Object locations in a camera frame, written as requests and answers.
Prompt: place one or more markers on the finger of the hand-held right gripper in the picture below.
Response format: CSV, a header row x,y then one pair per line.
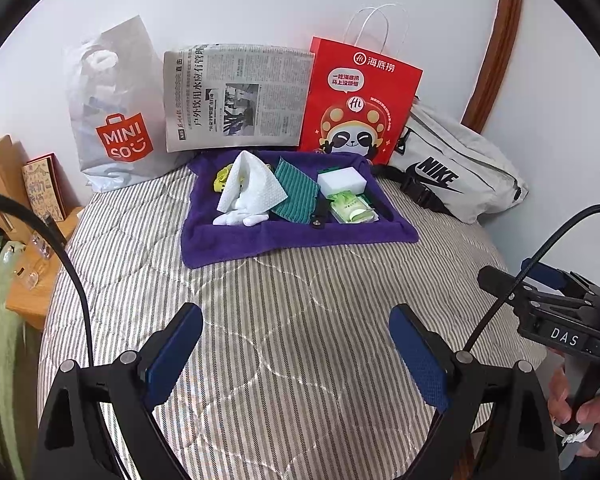
x,y
547,272
495,282

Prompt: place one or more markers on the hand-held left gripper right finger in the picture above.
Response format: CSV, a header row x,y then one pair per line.
x,y
420,355

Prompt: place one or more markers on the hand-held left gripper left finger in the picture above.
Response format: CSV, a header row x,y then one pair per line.
x,y
175,355

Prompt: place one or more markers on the white sock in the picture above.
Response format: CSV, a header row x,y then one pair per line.
x,y
235,220

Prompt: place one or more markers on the green tissue pack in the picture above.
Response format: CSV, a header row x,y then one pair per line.
x,y
352,210

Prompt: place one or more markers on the white sponge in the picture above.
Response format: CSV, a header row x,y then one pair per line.
x,y
342,180

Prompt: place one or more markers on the white paper towel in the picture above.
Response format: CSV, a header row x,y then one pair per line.
x,y
252,185

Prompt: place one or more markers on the green packet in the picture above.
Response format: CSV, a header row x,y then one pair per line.
x,y
332,167

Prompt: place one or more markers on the teal striped cloth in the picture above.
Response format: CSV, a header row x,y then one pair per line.
x,y
295,192

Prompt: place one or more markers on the person's right hand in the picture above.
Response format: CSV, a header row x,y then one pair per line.
x,y
597,407

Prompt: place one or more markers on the striped quilt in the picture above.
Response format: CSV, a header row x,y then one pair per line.
x,y
290,335

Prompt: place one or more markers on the beige waist bag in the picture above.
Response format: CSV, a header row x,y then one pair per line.
x,y
460,160

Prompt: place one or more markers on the purple towel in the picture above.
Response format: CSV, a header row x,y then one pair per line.
x,y
280,242

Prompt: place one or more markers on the clear plastic piece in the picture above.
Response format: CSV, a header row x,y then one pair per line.
x,y
37,247

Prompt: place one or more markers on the black clip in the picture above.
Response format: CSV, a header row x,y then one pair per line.
x,y
321,210

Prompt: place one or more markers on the brown patterned box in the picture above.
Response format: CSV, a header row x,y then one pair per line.
x,y
42,190

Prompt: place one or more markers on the red panda print paper bag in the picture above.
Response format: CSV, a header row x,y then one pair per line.
x,y
360,110

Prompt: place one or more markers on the folded newspaper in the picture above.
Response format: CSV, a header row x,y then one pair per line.
x,y
240,100

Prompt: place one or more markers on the white plastic shopping bag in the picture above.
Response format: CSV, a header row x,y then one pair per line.
x,y
110,90

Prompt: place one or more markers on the brown wooden door frame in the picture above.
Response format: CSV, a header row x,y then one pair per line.
x,y
500,45

